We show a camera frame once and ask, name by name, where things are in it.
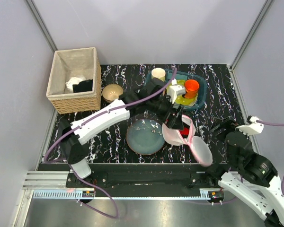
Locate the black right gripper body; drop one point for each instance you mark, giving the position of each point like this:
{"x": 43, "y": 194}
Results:
{"x": 230, "y": 158}

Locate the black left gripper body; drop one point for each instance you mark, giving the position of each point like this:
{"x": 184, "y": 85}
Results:
{"x": 163, "y": 112}

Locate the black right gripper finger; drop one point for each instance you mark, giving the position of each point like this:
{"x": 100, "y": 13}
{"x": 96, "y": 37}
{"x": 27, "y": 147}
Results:
{"x": 229, "y": 123}
{"x": 217, "y": 128}

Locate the pink bra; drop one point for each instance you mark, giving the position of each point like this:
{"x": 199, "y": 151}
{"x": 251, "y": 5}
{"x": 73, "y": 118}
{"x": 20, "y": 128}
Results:
{"x": 174, "y": 137}

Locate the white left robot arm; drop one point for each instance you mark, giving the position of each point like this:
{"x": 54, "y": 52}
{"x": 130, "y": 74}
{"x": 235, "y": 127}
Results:
{"x": 155, "y": 96}

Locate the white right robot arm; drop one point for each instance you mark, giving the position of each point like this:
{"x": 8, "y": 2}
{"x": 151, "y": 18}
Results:
{"x": 252, "y": 167}

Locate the green polka dot plate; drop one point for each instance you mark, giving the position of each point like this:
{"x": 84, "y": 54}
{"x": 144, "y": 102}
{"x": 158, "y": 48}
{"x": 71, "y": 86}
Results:
{"x": 183, "y": 92}

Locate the teal ceramic plate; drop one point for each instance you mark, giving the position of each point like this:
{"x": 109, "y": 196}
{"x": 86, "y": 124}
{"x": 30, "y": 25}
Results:
{"x": 144, "y": 137}

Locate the orange mug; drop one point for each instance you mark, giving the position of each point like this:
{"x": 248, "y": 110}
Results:
{"x": 191, "y": 87}

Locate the teal plastic tray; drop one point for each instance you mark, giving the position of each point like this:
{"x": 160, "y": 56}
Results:
{"x": 202, "y": 94}

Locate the pale yellow mug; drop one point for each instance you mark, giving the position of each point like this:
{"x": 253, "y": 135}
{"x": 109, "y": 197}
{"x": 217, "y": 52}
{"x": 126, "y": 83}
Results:
{"x": 158, "y": 73}

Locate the beige brown bowl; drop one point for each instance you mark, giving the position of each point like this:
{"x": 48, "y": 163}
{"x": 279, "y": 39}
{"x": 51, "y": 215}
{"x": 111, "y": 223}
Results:
{"x": 112, "y": 92}

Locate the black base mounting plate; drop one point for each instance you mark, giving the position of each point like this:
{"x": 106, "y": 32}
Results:
{"x": 108, "y": 175}

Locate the black item in basket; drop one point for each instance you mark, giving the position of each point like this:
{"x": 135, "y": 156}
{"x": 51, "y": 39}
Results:
{"x": 83, "y": 86}

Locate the white cloth in basket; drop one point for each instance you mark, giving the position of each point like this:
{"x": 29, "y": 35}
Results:
{"x": 73, "y": 81}

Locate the wicker basket with liner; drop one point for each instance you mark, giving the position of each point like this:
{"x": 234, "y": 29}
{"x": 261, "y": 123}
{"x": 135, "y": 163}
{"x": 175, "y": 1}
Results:
{"x": 72, "y": 63}

